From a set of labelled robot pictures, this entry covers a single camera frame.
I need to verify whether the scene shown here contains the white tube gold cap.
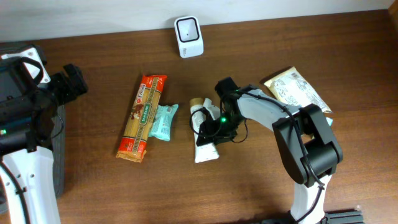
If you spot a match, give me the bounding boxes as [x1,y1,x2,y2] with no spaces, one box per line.
[190,98,219,163]

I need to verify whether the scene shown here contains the teal wipes packet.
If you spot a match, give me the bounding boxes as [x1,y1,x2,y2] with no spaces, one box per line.
[149,105,178,141]

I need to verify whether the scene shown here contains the yellow snack bag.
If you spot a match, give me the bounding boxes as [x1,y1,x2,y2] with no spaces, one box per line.
[264,67,332,113]

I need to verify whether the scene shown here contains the red spaghetti packet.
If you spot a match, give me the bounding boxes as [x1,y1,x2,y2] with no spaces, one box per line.
[116,75,167,162]

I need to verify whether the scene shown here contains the small green tissue pack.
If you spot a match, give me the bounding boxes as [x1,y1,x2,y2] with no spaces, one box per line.
[326,117,333,126]

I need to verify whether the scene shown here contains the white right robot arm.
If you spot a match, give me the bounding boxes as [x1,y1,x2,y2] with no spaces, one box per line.
[190,77,343,223]

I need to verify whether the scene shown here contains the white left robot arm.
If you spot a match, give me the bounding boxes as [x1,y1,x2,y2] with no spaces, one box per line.
[1,44,88,223]

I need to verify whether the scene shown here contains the white barcode scanner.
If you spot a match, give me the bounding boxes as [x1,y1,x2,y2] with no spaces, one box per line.
[174,16,204,58]

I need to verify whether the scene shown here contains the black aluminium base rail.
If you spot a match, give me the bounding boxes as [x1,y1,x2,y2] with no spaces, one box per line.
[249,209,365,224]

